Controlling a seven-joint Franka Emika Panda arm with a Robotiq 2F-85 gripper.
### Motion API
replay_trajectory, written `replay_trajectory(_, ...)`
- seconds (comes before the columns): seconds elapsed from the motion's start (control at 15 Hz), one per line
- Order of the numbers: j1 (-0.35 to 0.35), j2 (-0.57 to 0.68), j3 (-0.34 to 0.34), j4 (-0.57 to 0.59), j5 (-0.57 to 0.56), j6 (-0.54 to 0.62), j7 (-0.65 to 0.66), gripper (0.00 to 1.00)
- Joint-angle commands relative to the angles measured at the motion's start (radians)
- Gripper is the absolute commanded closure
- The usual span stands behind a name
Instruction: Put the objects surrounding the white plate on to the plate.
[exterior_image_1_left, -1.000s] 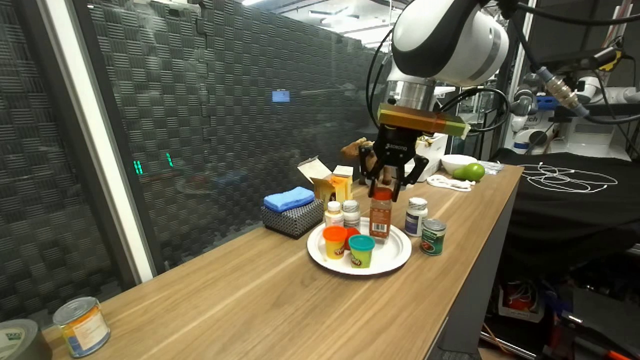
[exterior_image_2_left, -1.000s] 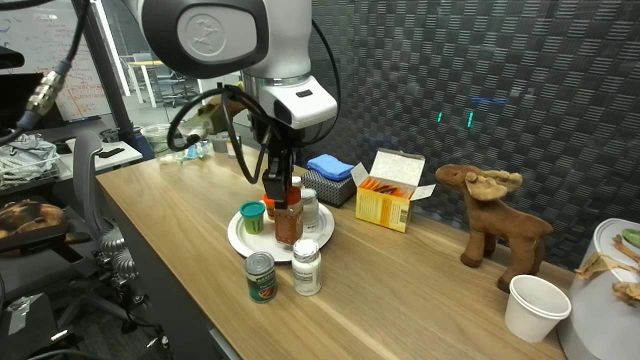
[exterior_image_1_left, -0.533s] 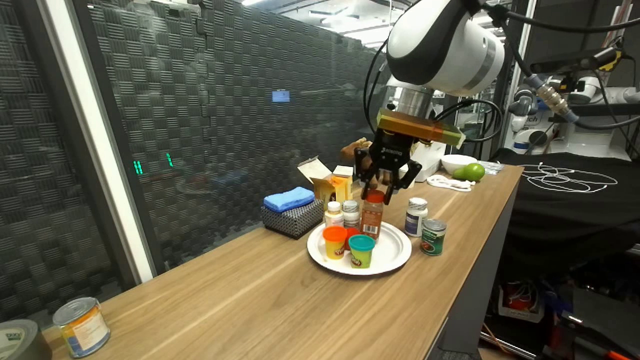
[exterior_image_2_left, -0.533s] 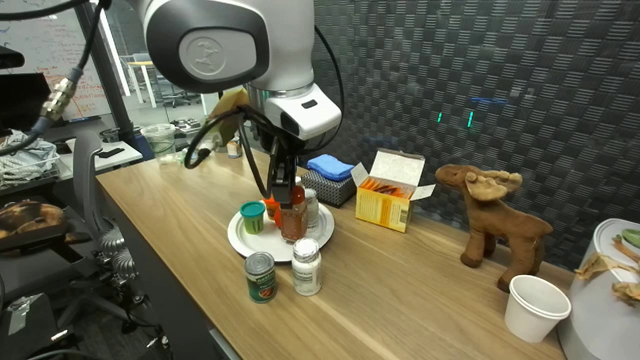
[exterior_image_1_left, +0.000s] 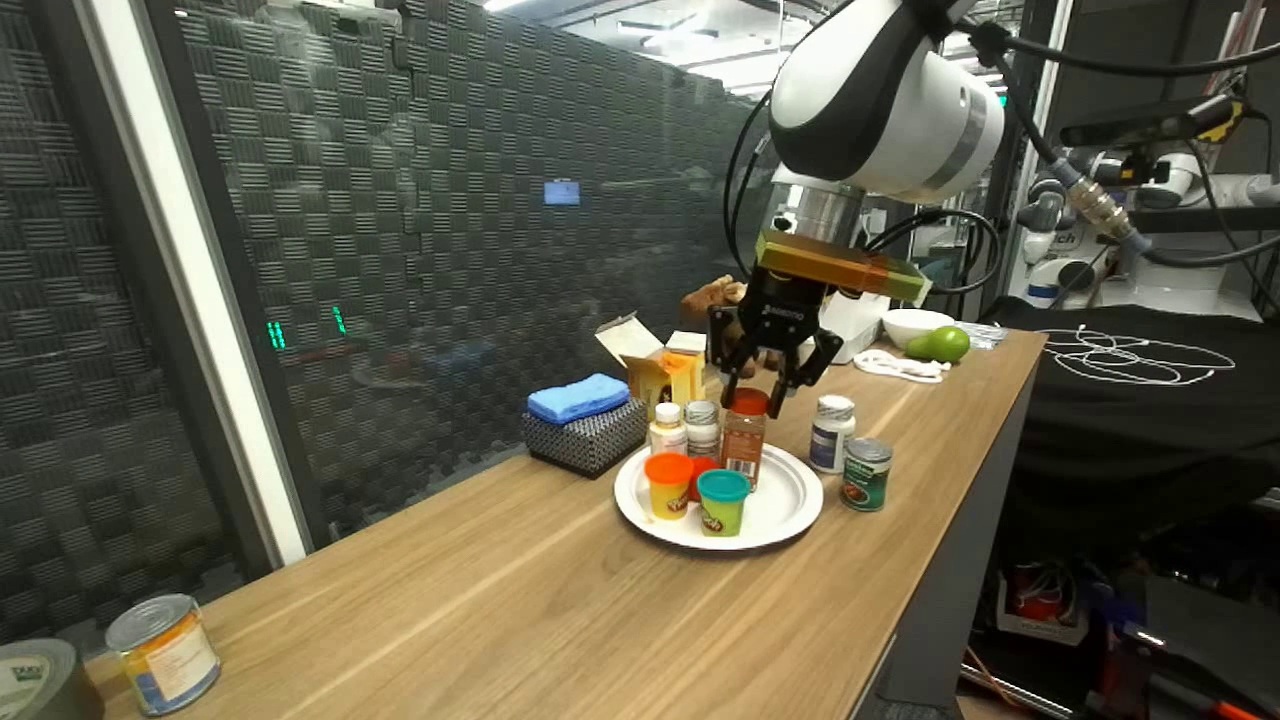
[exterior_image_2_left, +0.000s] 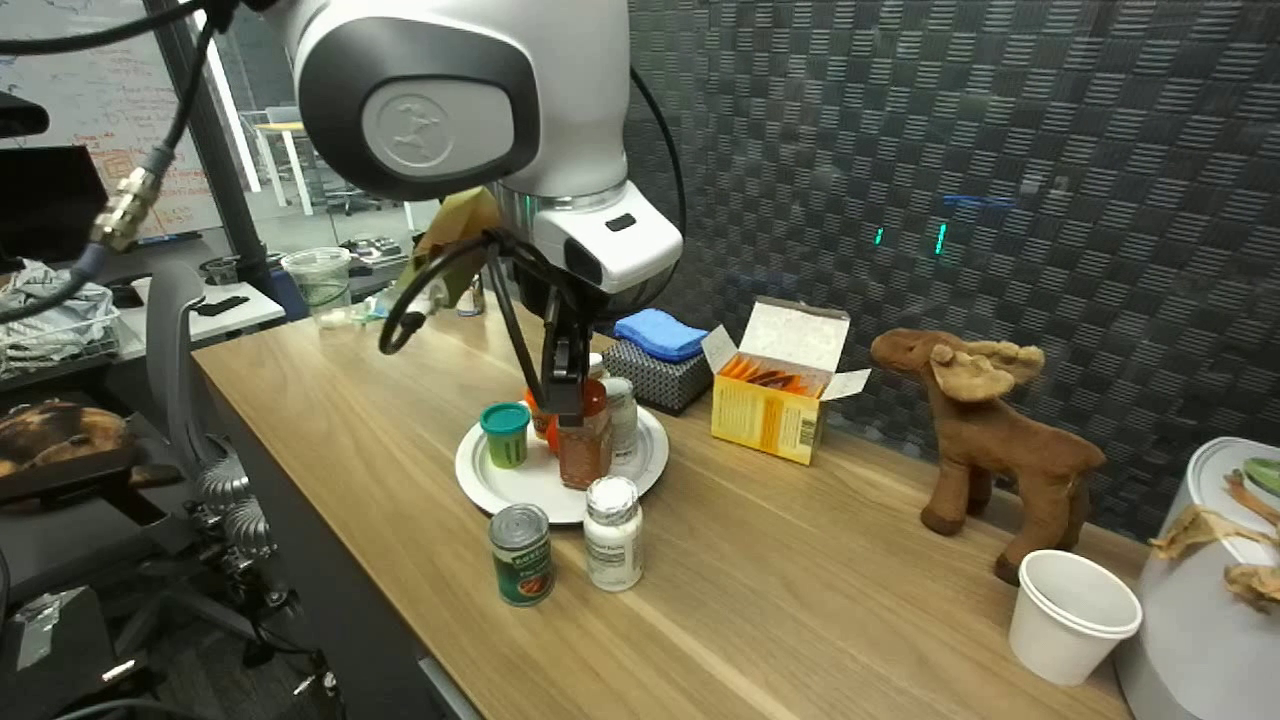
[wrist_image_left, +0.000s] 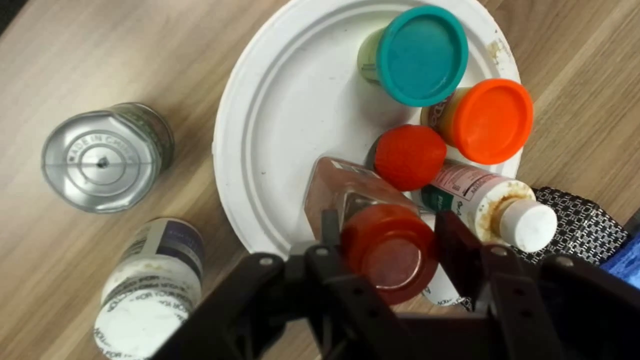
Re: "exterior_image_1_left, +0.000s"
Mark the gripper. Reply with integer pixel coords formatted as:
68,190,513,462
707,264,845,420

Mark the white paper plate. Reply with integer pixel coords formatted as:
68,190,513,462
613,440,825,552

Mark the brown stuffed toy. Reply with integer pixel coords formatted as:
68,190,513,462
680,276,788,379

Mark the red lid spice bottle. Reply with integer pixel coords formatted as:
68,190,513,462
720,388,772,492

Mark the silver cap small bottle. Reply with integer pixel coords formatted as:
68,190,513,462
685,400,722,460

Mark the white supplement bottle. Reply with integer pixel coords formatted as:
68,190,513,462
808,394,858,475

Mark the open yellow cardboard box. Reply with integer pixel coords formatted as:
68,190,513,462
594,312,709,410

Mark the white cap yellow pill bottle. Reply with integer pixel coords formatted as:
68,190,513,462
648,402,690,458

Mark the white bowl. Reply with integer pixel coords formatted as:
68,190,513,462
881,308,957,352

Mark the teal lid dough tub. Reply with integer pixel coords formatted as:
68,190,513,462
696,469,752,538

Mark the green label tin can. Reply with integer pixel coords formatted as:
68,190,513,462
839,437,894,514

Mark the orange lid dough tub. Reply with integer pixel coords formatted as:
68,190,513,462
644,452,695,522

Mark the green pear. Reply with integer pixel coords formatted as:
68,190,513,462
905,326,972,364

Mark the blue folded cloth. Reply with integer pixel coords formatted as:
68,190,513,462
526,373,632,426

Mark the black white patterned box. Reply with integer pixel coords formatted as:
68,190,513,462
520,398,650,479

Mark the red and white box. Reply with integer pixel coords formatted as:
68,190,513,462
994,561,1092,647

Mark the black covered table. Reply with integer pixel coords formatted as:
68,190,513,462
984,296,1280,546

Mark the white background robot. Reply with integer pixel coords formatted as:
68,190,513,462
1016,146,1280,313

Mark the yellow label tin can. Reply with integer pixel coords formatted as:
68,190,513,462
104,593,223,718

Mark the coil of white cable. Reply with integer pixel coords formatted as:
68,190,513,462
852,349,952,385

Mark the camera on mount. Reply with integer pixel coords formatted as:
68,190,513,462
1058,94,1248,151

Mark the grey duct tape roll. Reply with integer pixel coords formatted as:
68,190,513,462
0,638,103,720

